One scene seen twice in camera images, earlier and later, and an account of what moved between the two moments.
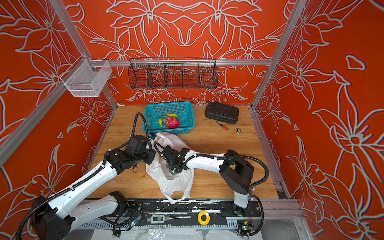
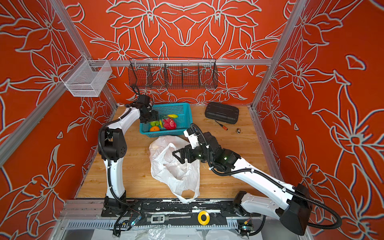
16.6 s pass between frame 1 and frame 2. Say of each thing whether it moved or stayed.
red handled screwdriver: stayed
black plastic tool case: stayed
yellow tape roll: stayed
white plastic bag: moved
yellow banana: stayed
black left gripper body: moved
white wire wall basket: stayed
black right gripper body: moved
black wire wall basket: stayed
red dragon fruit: moved
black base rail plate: stayed
